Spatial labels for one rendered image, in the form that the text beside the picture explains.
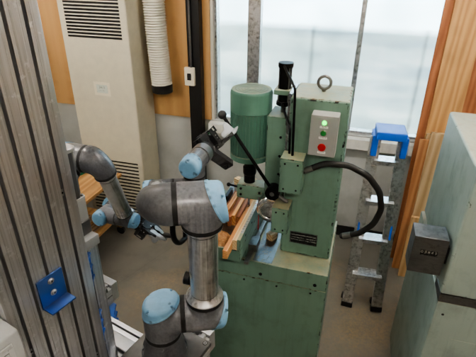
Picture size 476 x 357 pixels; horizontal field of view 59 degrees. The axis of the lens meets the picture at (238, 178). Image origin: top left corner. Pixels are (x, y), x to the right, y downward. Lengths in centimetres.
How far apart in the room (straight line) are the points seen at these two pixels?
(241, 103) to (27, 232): 96
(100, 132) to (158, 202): 237
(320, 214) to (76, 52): 218
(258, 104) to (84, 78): 188
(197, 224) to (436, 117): 210
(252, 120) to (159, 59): 151
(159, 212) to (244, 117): 75
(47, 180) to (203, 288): 53
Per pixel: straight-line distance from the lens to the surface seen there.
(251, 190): 191
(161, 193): 108
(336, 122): 156
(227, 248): 172
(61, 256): 119
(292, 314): 203
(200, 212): 108
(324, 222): 183
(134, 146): 330
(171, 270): 310
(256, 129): 173
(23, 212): 107
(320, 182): 173
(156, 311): 134
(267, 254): 193
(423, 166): 293
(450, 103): 291
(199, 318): 136
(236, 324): 218
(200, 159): 144
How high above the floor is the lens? 199
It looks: 28 degrees down
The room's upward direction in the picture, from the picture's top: 1 degrees clockwise
